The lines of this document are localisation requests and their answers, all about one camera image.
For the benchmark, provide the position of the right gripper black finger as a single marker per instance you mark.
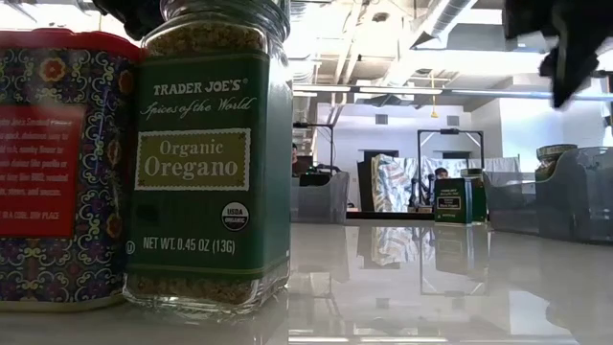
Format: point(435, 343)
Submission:
point(572, 67)

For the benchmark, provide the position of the green-lidded oregano glass jar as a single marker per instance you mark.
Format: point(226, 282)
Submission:
point(206, 167)
point(479, 201)
point(555, 153)

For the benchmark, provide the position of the red-lidded paprika tin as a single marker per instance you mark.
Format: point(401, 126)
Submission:
point(57, 167)

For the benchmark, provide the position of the black-lidded green pepper tin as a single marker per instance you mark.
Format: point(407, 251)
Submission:
point(452, 215)

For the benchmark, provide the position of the grey plastic bin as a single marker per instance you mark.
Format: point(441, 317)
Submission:
point(321, 206)
point(574, 206)

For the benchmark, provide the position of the person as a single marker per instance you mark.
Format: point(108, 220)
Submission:
point(441, 172)
point(294, 160)

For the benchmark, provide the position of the linear ceiling light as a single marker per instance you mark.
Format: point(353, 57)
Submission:
point(397, 90)

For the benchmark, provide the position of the patterned cloth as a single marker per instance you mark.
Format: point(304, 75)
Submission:
point(392, 184)

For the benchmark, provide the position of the black metal pole stand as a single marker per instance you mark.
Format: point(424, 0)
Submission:
point(331, 144)

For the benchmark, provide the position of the silver ventilation duct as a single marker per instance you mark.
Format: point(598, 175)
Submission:
point(450, 14)

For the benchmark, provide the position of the dark square wall vent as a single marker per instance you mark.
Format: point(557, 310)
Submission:
point(452, 120)
point(381, 119)

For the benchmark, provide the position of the black metal frame stand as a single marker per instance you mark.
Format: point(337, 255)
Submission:
point(450, 131)

